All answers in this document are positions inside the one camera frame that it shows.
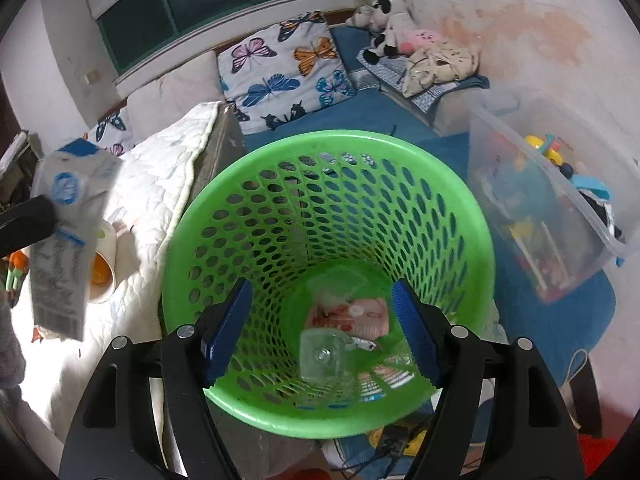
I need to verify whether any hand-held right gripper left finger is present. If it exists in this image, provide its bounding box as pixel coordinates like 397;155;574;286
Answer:
59;277;253;480

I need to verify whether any white quilt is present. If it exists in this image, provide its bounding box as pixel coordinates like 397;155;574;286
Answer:
10;101;236;441

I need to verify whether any white paper cup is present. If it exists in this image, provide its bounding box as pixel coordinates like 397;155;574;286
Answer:
89;220;133;305

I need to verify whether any yellow toy ring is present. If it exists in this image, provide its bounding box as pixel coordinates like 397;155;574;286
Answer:
525;134;563;163

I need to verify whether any beige spotted cloth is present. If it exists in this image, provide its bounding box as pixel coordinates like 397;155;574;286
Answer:
401;40;483;100

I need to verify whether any orange and green toy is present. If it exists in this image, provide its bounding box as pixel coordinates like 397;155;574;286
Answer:
2;252;28;306

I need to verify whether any plain beige pillow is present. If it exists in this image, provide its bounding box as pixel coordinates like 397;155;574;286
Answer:
126;50;226;143

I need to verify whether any red plastic stool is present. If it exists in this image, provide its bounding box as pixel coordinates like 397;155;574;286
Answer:
575;435;640;480

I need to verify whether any green plastic basket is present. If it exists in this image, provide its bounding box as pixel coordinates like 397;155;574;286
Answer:
161;130;496;438

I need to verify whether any dark window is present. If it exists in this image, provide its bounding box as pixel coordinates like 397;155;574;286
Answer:
95;0;351;76

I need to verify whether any clear plastic storage box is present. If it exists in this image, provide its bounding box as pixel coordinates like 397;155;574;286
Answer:
467;89;640;306

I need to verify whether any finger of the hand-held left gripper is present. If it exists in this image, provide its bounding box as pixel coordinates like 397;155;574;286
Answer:
0;195;58;256

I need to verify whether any pink wrapper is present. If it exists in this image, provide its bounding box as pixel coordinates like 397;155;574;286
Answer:
307;297;391;341

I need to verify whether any clear plastic container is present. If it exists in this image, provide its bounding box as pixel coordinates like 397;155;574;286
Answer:
299;329;351;381

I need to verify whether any grey white plush toy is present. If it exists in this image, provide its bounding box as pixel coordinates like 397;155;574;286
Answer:
346;4;376;28

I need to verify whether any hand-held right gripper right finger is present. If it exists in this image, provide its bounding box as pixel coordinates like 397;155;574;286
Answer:
391;277;586;480

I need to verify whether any blue patterned folded blanket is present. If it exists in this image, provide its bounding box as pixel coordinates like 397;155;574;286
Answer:
356;47;491;113

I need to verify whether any black and white cow plush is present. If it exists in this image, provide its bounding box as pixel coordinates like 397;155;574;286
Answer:
362;0;416;66

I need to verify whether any pink plush toy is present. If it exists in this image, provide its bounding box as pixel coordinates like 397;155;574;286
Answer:
397;27;443;56

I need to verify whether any white and blue packet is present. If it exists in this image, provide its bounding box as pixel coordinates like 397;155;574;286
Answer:
30;137;123;342

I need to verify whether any small butterfly print pillow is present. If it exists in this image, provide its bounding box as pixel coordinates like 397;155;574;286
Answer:
82;107;136;156

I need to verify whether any large butterfly print pillow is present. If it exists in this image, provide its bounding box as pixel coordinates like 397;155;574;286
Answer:
216;10;357;131

